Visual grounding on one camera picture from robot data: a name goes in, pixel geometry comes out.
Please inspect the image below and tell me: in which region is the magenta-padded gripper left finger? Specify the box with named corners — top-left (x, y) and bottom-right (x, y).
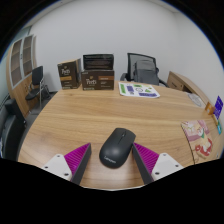
top-left (40, 142), bottom-right (92, 185)

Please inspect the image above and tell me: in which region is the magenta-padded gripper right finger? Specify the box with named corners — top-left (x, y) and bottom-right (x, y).
top-left (131, 142), bottom-right (184, 185)

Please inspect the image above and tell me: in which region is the black computer mouse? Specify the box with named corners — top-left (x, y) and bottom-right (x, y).
top-left (98, 127), bottom-right (137, 169)

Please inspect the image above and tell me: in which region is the pink cartoon print mouse pad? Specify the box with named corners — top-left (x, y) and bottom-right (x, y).
top-left (180, 119), bottom-right (214, 164)

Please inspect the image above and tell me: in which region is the black armchair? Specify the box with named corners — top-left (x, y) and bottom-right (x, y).
top-left (0, 98), bottom-right (27, 161)

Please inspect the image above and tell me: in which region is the small blue box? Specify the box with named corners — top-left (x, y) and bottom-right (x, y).
top-left (215, 119), bottom-right (223, 136)

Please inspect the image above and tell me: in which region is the small orange box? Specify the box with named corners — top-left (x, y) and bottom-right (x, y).
top-left (204, 101), bottom-right (215, 116)

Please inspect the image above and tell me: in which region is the white printed sticker sheet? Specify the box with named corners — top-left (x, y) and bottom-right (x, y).
top-left (118, 81), bottom-right (161, 99)

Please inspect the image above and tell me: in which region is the purple card package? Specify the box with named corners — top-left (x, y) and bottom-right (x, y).
top-left (213, 95), bottom-right (224, 120)

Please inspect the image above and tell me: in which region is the wooden side cabinet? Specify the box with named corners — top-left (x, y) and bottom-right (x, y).
top-left (166, 70), bottom-right (209, 104)

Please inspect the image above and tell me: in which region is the tall brown cardboard box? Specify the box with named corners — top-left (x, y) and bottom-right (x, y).
top-left (57, 58), bottom-right (83, 90)

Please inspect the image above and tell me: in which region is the black visitor chair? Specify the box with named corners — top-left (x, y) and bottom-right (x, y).
top-left (25, 65), bottom-right (53, 111)

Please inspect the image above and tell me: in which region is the wide brown cardboard box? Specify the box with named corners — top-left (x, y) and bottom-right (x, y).
top-left (80, 69), bottom-right (116, 91)

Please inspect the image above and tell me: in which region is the grey backpack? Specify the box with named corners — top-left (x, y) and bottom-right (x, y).
top-left (133, 59), bottom-right (160, 86)

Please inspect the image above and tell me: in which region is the wooden shelf unit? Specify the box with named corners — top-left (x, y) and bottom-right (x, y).
top-left (5, 34), bottom-right (38, 118)

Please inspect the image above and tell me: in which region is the open dark cardboard box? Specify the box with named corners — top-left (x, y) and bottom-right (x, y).
top-left (82, 53), bottom-right (115, 71)

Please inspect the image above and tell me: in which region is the black mesh office chair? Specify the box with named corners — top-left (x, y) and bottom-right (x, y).
top-left (119, 52), bottom-right (168, 88)

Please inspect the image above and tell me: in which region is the white sheet with grey ring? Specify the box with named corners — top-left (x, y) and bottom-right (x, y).
top-left (187, 92), bottom-right (204, 108)

